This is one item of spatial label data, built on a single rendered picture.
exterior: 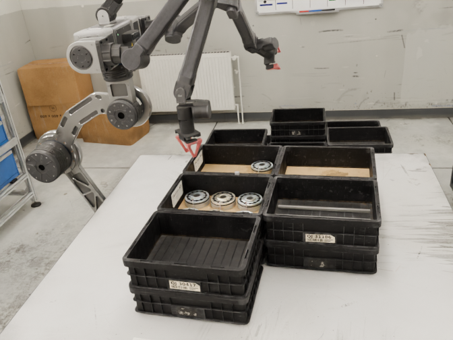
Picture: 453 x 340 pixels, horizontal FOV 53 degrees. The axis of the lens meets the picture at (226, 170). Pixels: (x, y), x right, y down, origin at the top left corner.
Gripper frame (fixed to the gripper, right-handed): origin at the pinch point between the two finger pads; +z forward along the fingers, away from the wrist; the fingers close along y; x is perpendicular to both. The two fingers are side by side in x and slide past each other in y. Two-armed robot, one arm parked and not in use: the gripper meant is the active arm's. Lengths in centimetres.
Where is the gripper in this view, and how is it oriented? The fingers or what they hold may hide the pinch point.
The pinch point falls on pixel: (190, 152)
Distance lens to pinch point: 180.6
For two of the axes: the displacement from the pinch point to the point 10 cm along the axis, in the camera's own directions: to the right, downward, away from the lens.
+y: -5.2, -3.4, 7.8
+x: -8.5, 3.1, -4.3
